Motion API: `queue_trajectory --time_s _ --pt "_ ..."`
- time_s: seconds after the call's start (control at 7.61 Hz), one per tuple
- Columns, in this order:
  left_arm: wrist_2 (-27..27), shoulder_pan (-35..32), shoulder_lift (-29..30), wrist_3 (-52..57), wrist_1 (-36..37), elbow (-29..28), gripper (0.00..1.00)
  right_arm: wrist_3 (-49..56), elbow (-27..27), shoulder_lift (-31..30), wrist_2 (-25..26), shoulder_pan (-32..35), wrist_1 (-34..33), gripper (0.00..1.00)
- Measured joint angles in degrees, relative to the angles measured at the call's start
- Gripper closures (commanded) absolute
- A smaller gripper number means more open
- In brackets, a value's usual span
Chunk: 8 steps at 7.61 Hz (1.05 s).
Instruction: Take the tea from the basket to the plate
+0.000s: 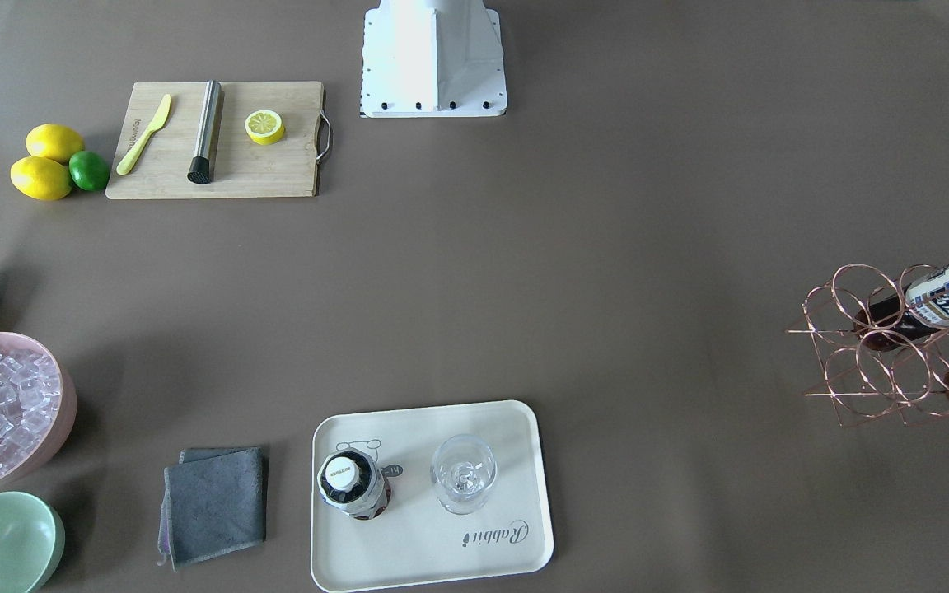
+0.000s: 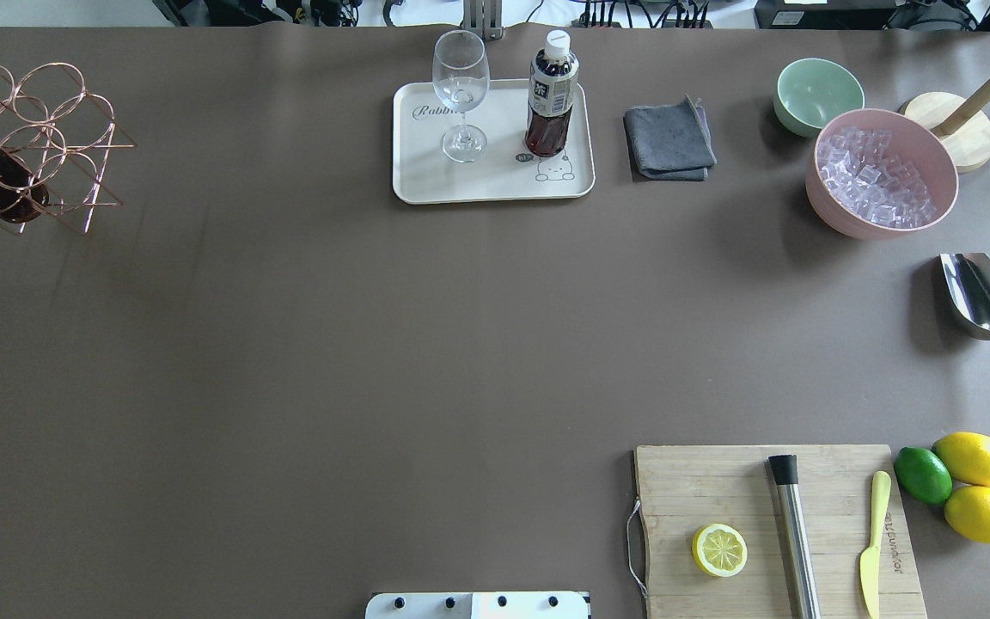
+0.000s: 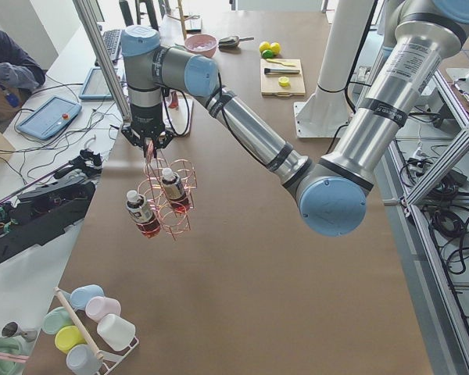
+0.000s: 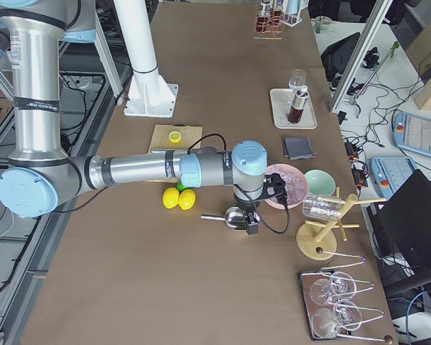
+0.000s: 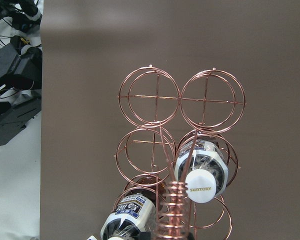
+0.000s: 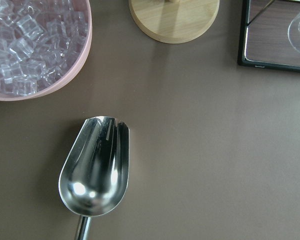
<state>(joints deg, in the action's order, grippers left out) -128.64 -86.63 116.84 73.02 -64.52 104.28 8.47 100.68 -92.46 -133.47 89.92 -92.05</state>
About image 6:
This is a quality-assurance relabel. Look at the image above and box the wooden glass drying tree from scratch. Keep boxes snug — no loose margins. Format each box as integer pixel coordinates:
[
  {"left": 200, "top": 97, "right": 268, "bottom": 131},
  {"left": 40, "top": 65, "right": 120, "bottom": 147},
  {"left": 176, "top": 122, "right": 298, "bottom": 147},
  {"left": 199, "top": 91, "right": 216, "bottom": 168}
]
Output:
[{"left": 128, "top": 0, "right": 220, "bottom": 44}]

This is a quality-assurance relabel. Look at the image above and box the black glass holder tray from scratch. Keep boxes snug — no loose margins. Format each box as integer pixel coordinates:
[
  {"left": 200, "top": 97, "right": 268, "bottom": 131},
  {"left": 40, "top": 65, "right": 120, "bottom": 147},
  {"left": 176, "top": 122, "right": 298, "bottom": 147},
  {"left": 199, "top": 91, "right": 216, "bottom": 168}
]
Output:
[{"left": 237, "top": 0, "right": 300, "bottom": 72}]

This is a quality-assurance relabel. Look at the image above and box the pink bowl of ice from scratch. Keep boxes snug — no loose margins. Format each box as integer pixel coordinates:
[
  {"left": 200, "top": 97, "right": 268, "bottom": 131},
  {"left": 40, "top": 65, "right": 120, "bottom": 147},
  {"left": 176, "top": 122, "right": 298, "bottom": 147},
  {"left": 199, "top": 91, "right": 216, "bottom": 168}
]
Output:
[{"left": 0, "top": 0, "right": 92, "bottom": 101}]

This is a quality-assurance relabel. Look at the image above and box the metal ice scoop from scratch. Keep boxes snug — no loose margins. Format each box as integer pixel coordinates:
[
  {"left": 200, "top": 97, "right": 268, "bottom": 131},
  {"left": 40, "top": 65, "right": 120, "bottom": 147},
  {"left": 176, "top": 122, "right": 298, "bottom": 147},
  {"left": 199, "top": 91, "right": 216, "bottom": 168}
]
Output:
[{"left": 58, "top": 116, "right": 130, "bottom": 240}]

